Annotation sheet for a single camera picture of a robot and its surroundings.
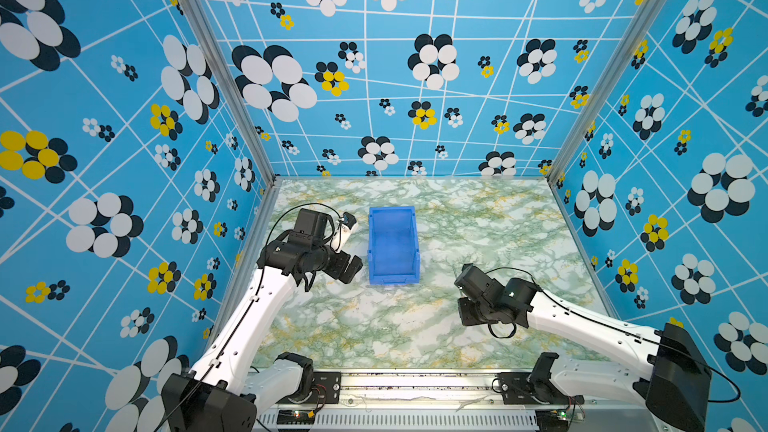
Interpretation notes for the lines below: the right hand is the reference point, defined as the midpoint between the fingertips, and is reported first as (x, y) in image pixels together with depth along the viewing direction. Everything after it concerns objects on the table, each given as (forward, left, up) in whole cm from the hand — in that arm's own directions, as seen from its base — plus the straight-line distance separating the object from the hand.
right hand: (463, 312), depth 80 cm
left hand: (+10, +31, +14) cm, 35 cm away
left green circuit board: (-23, +43, -7) cm, 50 cm away
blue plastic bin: (+24, +19, -4) cm, 31 cm away
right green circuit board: (-23, -19, -7) cm, 31 cm away
